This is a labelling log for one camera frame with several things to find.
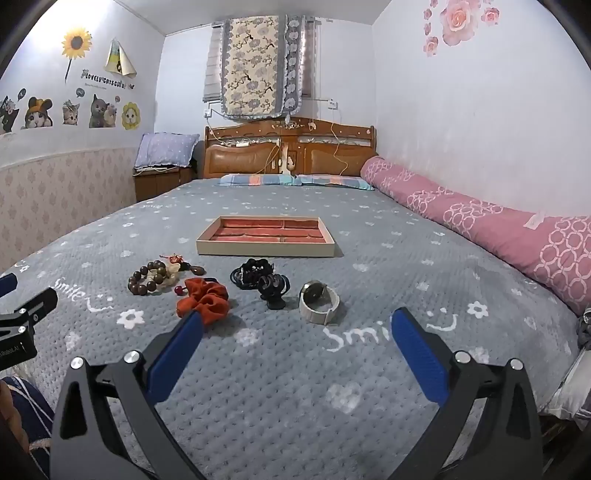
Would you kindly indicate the brick-lined cardboard tray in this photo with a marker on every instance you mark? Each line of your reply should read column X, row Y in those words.
column 268, row 229

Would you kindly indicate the person's clothed leg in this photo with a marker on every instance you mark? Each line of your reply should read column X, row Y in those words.
column 27, row 415

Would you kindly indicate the grey flower-print blanket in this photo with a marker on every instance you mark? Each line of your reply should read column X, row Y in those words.
column 277, row 392

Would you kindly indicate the hanging floral quilt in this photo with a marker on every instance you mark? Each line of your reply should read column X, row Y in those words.
column 254, row 64

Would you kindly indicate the pink rose wall stickers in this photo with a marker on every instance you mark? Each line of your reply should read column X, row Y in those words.
column 457, row 21

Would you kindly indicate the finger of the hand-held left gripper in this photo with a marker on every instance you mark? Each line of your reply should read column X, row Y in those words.
column 34, row 307
column 7, row 284

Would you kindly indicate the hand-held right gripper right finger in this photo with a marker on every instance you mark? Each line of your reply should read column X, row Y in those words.
column 418, row 355

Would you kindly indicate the brown wooden nightstand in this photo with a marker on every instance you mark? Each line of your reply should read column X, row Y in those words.
column 159, row 182

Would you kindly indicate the lettering wall sticker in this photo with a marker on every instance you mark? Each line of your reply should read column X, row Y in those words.
column 104, row 78

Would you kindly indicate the peeling yellow paper poster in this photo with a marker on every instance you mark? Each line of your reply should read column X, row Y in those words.
column 117, row 60

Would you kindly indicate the sunflower wall sticker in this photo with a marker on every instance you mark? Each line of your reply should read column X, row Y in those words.
column 76, row 42

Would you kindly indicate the grey cats sticker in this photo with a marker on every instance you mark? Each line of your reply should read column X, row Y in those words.
column 101, row 113

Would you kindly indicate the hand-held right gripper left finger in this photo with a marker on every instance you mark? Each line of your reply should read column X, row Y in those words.
column 178, row 350

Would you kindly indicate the tabby kitten sticker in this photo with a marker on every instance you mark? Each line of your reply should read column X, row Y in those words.
column 70, row 113

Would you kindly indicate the orange scrunchie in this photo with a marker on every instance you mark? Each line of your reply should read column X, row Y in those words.
column 207, row 300

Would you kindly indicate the window blind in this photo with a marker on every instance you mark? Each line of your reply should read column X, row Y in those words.
column 213, row 64

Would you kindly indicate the white band wristwatch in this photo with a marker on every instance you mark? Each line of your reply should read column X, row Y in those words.
column 318, row 295

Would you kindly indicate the white wall socket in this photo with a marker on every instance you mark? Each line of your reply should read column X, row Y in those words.
column 332, row 103

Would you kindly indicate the small red charm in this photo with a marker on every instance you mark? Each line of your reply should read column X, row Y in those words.
column 178, row 290

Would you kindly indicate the brown wooden headboard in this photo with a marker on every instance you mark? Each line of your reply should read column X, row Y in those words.
column 231, row 161

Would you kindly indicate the black and white cat sticker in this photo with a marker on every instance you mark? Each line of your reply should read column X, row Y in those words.
column 9, row 115

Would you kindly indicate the white bag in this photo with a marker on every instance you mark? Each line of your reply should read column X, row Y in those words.
column 572, row 383

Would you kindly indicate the brown wooden drop pendant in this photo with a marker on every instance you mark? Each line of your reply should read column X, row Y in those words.
column 196, row 269

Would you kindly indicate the hat-wearing cat sticker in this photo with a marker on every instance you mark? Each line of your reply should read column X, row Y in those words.
column 38, row 114

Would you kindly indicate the black hair claw clip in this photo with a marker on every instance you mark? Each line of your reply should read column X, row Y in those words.
column 272, row 288

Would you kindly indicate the sunflower-framed cat sticker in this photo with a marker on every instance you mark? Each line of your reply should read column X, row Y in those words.
column 130, row 116

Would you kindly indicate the purple dotted pillow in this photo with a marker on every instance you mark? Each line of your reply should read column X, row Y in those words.
column 166, row 150

